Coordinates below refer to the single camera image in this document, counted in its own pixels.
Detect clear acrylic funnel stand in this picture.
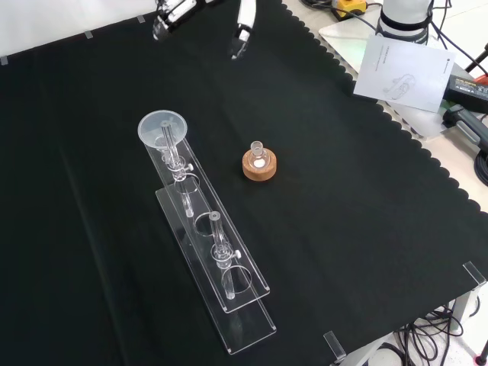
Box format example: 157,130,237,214
146,120,278,356

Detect cork ring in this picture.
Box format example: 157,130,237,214
242,148,278,183

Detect black bench cloth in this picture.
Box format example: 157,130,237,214
0,0,488,366

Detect translucent plastic funnel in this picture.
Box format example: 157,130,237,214
136,109,188,163

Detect black tripod leg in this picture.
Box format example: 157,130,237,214
464,40,488,74

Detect white printed paper sheet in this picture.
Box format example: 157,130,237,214
352,34,457,114

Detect clear cloth clip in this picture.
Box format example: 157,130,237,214
462,261,488,287
323,330,347,363

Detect black power adapter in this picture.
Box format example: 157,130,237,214
443,74,488,103

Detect small round-bottom glass flask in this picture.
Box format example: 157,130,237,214
249,140,269,170

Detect black cable bundle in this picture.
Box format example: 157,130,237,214
380,299,488,366

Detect black grey clamp handle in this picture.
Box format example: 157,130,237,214
441,105,488,154

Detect coiled black cable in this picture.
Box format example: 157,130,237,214
474,151,488,186

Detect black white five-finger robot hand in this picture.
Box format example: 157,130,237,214
152,0,257,60

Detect yellow stop button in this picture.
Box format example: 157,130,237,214
330,0,368,21

